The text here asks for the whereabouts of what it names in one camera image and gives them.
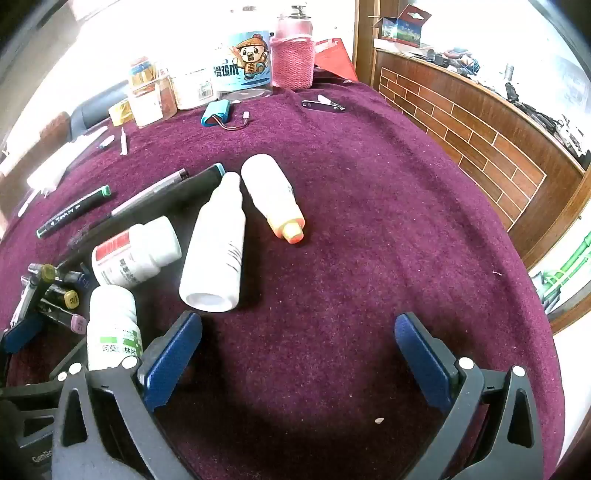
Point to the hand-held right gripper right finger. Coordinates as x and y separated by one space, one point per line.
425 360

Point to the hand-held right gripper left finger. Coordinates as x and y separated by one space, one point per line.
171 360

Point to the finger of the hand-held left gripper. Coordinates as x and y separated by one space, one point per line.
64 362
21 331

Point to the black marker pink cap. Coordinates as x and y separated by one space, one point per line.
74 321

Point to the black marker yellow cap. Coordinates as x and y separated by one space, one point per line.
67 297

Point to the black marker olive cap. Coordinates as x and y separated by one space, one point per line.
44 277

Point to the black marker blue cap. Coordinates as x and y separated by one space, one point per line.
78 278

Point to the white pvc pipe fittings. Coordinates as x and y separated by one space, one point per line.
212 258

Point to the black marker green cap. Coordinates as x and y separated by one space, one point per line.
74 212

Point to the white bottle orange cap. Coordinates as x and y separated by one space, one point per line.
268 189

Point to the white pill bottle green label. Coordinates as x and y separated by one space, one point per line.
111 318

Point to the white pill bottle red label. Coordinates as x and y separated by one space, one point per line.
138 251

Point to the maroon velvet tablecloth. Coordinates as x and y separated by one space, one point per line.
346 277

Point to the bamboo painted glass panel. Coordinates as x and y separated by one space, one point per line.
563 272

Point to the dark grey pen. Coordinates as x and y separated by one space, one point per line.
152 190

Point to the white paper sheet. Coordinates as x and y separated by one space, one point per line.
55 164

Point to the black marker teal cap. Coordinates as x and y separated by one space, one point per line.
194 184

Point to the brown leather chair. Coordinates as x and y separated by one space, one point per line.
46 131

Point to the clear slim pen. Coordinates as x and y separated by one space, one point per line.
123 141

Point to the wooden brick-pattern counter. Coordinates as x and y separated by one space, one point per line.
461 138

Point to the black leather sofa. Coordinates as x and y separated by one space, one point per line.
94 108

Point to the yellow tape roll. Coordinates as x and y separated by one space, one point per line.
121 112

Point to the clear jar brown contents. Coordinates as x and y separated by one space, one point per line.
150 104

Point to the white plastic container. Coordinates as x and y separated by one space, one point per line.
194 90

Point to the black nail clipper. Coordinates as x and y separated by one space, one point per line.
323 105

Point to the countertop clutter pile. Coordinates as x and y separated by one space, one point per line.
457 57

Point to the clear jar cartoon label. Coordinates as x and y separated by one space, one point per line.
244 60

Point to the red paper bag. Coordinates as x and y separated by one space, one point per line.
334 57

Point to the colourful cardboard box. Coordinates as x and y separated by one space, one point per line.
401 27

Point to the wooden door frame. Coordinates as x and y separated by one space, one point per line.
364 41

